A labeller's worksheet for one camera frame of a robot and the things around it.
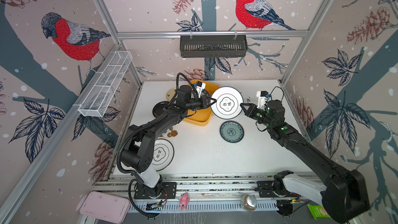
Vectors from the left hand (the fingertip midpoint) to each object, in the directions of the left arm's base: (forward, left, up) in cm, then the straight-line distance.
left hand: (216, 101), depth 79 cm
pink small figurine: (-40, +16, -22) cm, 49 cm away
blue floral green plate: (-4, -11, -25) cm, 27 cm away
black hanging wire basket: (+45, -1, +5) cm, 45 cm away
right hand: (-2, -12, -1) cm, 12 cm away
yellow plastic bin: (+6, +8, -24) cm, 26 cm away
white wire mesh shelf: (+6, +58, +6) cm, 58 cm away
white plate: (-19, +30, -25) cm, 43 cm away
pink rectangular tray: (-42, +50, -23) cm, 69 cm away
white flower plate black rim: (-1, -6, -2) cm, 6 cm away
